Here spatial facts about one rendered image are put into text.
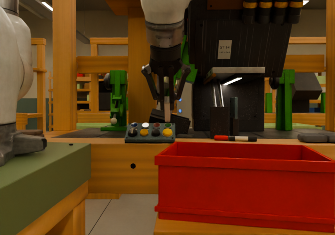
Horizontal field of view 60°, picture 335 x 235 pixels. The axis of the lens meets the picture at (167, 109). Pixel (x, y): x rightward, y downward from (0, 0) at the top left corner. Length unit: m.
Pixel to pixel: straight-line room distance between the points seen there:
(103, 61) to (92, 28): 10.26
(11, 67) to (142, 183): 0.50
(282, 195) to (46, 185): 0.39
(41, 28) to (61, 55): 10.94
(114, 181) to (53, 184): 0.40
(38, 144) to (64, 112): 1.02
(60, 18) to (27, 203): 1.27
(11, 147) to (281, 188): 0.46
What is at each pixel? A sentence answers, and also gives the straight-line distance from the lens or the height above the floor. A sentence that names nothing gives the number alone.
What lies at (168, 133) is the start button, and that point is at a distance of 0.86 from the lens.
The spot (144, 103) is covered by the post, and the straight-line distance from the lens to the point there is 1.46.
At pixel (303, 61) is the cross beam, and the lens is 1.68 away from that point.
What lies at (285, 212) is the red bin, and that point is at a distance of 0.57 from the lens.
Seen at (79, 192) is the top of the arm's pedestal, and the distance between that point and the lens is 0.64.
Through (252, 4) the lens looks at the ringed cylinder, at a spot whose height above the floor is 1.33.
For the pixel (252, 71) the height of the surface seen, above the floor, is 1.12.
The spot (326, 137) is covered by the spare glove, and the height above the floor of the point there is 0.92.
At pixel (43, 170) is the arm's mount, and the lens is 0.48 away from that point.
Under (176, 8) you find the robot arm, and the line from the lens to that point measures 0.65.
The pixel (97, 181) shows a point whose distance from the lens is 0.91.
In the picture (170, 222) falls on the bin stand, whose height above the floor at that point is 0.80.
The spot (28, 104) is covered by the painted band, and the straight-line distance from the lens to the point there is 12.40.
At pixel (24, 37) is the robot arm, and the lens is 0.75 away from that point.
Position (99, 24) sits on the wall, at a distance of 11.84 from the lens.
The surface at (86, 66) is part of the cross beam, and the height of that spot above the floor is 1.22.
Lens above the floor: 1.02
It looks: 1 degrees down
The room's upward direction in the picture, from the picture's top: straight up
